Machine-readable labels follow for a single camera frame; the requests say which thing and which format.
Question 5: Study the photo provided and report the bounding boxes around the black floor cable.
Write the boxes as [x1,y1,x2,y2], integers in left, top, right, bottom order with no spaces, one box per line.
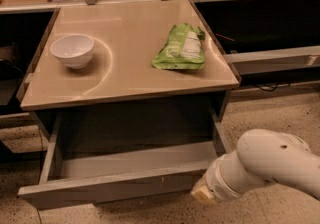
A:
[253,82,291,92]

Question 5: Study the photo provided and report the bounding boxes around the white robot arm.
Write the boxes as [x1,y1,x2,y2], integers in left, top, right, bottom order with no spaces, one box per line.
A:
[191,129,320,204]

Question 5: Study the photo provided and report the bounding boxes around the beige top drawer cabinet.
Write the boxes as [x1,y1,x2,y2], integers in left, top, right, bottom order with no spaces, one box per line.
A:
[15,0,242,142]

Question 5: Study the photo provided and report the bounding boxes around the grey metal rail beam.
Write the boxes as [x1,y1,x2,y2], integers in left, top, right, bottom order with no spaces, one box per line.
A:
[224,46,320,75]

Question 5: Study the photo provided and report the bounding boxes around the grey top drawer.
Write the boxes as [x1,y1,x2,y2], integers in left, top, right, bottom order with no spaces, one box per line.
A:
[18,100,228,210]

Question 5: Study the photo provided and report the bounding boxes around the white ceramic bowl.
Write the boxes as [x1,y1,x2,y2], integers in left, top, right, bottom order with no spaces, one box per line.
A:
[50,34,95,69]

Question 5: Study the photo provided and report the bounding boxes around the green snack bag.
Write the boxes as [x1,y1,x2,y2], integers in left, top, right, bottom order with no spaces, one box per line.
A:
[151,23,206,70]

